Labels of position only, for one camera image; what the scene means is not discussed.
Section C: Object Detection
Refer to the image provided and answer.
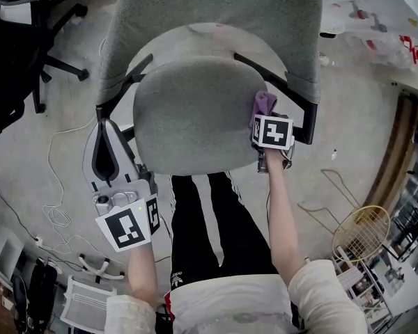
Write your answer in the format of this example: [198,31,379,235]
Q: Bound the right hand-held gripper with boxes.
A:
[251,114,296,173]

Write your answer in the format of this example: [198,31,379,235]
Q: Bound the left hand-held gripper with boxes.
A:
[82,118,161,253]

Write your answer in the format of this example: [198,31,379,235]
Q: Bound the purple cloth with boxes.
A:
[249,90,279,128]

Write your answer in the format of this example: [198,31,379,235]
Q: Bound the grey fabric office chair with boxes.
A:
[95,0,323,177]

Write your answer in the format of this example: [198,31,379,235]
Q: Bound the person's right forearm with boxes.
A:
[264,150,309,287]

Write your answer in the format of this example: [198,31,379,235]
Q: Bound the person's left forearm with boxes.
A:
[127,244,160,311]

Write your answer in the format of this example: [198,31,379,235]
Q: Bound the white chair base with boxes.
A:
[78,254,125,285]

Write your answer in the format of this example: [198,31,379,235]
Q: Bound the black office chair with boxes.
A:
[0,0,91,144]

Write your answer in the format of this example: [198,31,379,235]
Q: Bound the white mesh chair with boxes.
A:
[60,275,118,334]

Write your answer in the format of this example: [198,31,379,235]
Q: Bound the person's black striped trousers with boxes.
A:
[169,171,280,290]

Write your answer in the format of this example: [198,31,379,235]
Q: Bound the white cap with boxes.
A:
[319,15,346,40]

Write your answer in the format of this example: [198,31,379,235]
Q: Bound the yellow badminton racket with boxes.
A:
[330,205,392,264]

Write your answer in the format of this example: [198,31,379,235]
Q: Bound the clear plastic bag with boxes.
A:
[344,33,417,71]

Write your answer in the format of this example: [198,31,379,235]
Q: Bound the person's white top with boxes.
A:
[106,258,370,334]

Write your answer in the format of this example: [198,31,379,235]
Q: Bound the white cable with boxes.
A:
[34,115,130,274]

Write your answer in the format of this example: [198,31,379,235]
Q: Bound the gold wire frame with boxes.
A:
[297,168,362,228]

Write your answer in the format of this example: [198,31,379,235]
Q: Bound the metal wire rack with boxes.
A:
[334,248,396,328]

